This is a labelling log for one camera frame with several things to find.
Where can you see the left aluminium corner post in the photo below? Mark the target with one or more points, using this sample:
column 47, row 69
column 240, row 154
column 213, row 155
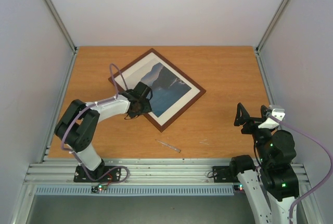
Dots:
column 51, row 7

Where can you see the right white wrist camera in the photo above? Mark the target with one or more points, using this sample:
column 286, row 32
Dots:
column 273, row 115

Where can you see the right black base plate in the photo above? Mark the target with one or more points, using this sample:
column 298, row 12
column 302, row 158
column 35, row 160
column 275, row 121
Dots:
column 223, row 174

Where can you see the aluminium corner post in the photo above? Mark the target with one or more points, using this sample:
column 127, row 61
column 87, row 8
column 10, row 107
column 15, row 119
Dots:
column 272, row 24
column 51, row 7

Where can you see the right aluminium corner post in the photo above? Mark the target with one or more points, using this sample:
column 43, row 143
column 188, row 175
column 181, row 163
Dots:
column 272, row 24

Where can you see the brown wooden picture frame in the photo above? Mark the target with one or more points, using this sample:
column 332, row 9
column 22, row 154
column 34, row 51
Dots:
column 173, row 90

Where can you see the grey slotted cable duct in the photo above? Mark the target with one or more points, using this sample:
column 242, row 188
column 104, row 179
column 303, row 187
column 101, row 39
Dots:
column 137, row 190

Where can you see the left small circuit board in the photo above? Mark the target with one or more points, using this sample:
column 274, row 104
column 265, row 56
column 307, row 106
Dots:
column 98, row 188

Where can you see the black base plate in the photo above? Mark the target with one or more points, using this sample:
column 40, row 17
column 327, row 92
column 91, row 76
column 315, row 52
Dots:
column 223, row 174
column 101, row 174

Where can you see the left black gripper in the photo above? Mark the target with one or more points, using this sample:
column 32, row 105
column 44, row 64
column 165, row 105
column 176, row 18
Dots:
column 147, row 109

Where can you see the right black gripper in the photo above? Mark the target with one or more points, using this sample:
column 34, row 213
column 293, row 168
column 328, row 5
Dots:
column 252, row 124

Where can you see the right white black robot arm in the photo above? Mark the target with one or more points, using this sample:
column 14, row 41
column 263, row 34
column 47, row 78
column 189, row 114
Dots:
column 269, row 181

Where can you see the small circuit board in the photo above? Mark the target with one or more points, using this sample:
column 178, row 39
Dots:
column 238, row 188
column 98, row 188

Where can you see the right small circuit board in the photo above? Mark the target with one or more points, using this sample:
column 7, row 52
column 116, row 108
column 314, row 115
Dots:
column 238, row 188

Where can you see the aluminium rail front beam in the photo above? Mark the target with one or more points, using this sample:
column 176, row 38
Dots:
column 146, row 171

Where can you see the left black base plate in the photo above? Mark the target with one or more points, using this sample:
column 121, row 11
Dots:
column 101, row 174

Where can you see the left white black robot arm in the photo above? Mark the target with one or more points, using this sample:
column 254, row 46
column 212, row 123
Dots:
column 78, row 124

